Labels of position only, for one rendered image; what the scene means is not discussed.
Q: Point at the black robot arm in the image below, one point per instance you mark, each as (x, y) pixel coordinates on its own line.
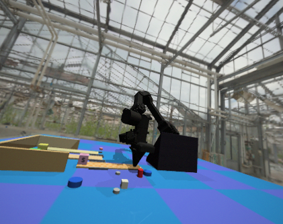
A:
(135, 117)

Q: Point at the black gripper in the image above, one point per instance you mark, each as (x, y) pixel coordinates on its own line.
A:
(139, 146)

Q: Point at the blue cylinder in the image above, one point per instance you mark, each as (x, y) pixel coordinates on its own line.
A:
(75, 182)
(147, 172)

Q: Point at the cream cube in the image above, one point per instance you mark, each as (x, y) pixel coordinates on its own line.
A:
(124, 184)

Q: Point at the orange polka-dot strip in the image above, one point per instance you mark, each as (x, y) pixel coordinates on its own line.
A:
(109, 165)

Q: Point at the pink labelled cube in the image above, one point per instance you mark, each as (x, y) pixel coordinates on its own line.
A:
(83, 159)

